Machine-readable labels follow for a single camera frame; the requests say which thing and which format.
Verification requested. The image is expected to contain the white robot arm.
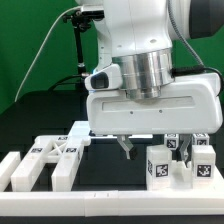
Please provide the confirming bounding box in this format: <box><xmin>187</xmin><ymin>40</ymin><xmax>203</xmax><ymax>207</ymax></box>
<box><xmin>77</xmin><ymin>0</ymin><xmax>223</xmax><ymax>159</ymax></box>

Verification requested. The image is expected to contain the white U-shaped border fence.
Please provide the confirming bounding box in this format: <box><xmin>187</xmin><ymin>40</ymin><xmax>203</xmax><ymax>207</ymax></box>
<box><xmin>0</xmin><ymin>152</ymin><xmax>224</xmax><ymax>217</ymax></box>

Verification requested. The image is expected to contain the white chair back frame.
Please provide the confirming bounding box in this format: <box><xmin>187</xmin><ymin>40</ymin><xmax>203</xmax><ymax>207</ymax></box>
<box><xmin>11</xmin><ymin>136</ymin><xmax>91</xmax><ymax>192</ymax></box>

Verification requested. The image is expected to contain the black camera stand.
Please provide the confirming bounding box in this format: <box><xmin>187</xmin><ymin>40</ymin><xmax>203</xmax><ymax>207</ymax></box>
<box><xmin>63</xmin><ymin>9</ymin><xmax>104</xmax><ymax>90</ymax></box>

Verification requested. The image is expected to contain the white tagged cube right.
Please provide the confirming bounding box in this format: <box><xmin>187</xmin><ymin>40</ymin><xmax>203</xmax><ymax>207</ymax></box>
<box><xmin>192</xmin><ymin>133</ymin><xmax>210</xmax><ymax>145</ymax></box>

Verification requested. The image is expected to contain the white tagged cube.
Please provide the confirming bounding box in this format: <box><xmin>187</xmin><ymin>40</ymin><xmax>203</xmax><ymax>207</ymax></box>
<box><xmin>164</xmin><ymin>134</ymin><xmax>179</xmax><ymax>150</ymax></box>
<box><xmin>192</xmin><ymin>133</ymin><xmax>210</xmax><ymax>145</ymax></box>

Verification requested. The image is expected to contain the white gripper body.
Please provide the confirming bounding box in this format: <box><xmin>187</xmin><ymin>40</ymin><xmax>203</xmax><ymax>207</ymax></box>
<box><xmin>85</xmin><ymin>65</ymin><xmax>223</xmax><ymax>135</ymax></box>

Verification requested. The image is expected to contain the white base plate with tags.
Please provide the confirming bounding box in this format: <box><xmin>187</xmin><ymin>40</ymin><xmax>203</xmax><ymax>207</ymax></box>
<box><xmin>68</xmin><ymin>121</ymin><xmax>153</xmax><ymax>139</ymax></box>

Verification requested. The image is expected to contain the white tagged cube left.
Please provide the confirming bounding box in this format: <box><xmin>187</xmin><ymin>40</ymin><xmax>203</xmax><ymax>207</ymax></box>
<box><xmin>164</xmin><ymin>134</ymin><xmax>179</xmax><ymax>150</ymax></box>

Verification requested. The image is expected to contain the white cable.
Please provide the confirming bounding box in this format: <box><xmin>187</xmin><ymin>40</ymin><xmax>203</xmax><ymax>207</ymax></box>
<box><xmin>14</xmin><ymin>5</ymin><xmax>83</xmax><ymax>103</ymax></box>

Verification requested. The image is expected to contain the grey camera on stand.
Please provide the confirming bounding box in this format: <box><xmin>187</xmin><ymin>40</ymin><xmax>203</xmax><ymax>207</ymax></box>
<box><xmin>81</xmin><ymin>4</ymin><xmax>104</xmax><ymax>16</ymax></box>

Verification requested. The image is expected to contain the black cable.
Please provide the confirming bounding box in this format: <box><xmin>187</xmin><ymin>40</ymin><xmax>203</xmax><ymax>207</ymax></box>
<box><xmin>48</xmin><ymin>73</ymin><xmax>94</xmax><ymax>92</ymax></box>

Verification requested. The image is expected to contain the white chair seat part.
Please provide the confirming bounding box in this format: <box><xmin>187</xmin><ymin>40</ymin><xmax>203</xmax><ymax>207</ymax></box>
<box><xmin>164</xmin><ymin>160</ymin><xmax>192</xmax><ymax>189</ymax></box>

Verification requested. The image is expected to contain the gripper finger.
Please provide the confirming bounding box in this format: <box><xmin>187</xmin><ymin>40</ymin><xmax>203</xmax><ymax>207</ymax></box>
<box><xmin>117</xmin><ymin>135</ymin><xmax>137</xmax><ymax>160</ymax></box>
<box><xmin>179</xmin><ymin>134</ymin><xmax>192</xmax><ymax>162</ymax></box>

